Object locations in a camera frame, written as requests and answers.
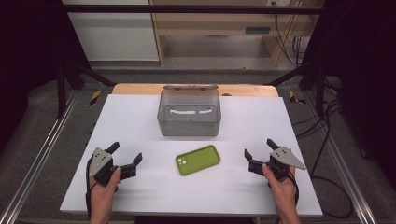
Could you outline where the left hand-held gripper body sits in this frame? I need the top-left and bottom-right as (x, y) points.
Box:
(89, 147), (123, 188)

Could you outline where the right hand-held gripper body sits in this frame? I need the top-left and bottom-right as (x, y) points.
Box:
(266, 147), (307, 182)

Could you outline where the green phone case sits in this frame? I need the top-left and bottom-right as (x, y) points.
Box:
(175, 144), (221, 177)

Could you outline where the transparent grey plastic box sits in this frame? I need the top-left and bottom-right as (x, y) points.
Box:
(156, 84), (222, 137)

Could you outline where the person's left hand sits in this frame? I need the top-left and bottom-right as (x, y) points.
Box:
(88, 165), (123, 203)

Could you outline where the person's right hand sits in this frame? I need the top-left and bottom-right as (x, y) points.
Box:
(262, 163), (297, 204)

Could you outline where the yellow black tape marker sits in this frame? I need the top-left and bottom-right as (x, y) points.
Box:
(289, 91), (307, 105)
(89, 90), (103, 106)

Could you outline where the wooden table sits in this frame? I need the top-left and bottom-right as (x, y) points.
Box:
(111, 82), (279, 98)

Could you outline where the black metal stand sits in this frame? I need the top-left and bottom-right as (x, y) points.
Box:
(55, 60), (117, 119)
(265, 60), (327, 119)

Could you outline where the black curtain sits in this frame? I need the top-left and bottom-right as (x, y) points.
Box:
(303, 0), (396, 182)
(0, 0), (92, 154)

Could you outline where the white cabinet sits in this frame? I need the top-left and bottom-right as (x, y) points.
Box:
(61, 0), (160, 63)

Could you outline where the dark rectangular desk plate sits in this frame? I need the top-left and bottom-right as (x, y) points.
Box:
(245, 26), (272, 35)

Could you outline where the wooden desk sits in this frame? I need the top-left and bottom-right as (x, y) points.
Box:
(148, 0), (325, 67)

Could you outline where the right hand-held gripper cable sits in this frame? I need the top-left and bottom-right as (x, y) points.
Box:
(288, 172), (301, 209)

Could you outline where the hand-held gripper cable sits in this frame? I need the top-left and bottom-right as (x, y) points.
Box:
(85, 157), (98, 219)
(288, 172), (301, 209)

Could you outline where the left hand-held gripper cable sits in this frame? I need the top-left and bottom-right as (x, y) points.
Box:
(85, 157), (98, 219)

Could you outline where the black floor cable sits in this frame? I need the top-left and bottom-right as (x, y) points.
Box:
(293, 77), (355, 219)

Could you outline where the metal floor rail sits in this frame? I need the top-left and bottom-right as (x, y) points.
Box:
(0, 90), (79, 224)
(306, 92), (378, 224)

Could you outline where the bundle of black cables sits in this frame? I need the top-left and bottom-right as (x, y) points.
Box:
(273, 1), (313, 67)

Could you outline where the black frame crossbar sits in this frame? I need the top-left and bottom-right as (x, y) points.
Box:
(40, 4), (328, 15)

